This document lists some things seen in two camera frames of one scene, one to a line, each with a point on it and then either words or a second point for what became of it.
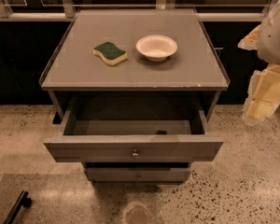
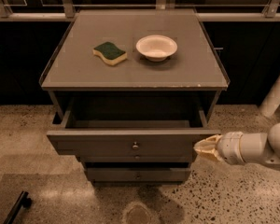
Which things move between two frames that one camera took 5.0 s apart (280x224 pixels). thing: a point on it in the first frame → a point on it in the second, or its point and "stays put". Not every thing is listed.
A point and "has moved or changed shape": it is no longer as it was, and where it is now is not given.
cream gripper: [274, 38] → [230, 147]
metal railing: [212, 3] stays put
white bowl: [156, 48] stays put
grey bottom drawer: [138, 175] stays put
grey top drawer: [105, 127] has moved or changed shape
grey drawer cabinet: [134, 91] stays put
